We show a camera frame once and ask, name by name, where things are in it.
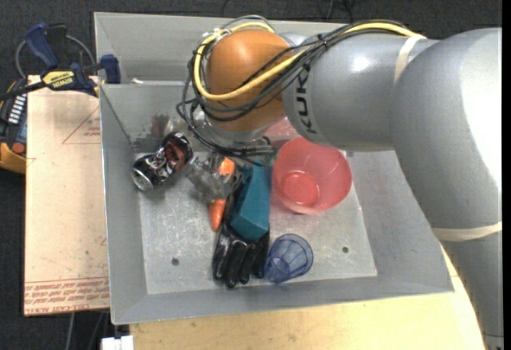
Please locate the orange toy carrot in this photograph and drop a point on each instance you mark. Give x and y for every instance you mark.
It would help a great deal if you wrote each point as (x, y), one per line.
(217, 214)

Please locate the grey metal bin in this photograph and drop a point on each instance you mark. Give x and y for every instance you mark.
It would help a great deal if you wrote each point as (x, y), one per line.
(179, 244)

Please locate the blue clear plastic cup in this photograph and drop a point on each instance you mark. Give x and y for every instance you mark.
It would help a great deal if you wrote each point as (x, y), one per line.
(289, 258)

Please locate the pink plastic bowl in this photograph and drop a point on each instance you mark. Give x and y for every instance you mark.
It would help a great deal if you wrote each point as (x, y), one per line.
(311, 176)

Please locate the teal box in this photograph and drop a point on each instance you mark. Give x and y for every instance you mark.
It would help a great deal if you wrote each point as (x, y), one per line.
(255, 200)

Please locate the crushed black drink can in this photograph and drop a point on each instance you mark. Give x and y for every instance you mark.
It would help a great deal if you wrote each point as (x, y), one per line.
(161, 162)

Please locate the brown cardboard board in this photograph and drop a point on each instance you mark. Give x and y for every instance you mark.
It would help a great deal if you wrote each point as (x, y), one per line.
(64, 200)

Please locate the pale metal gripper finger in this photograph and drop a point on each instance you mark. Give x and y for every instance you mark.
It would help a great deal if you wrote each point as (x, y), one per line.
(201, 168)
(217, 188)

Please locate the black glove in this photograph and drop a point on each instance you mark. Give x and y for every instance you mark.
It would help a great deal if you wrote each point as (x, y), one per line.
(235, 260)

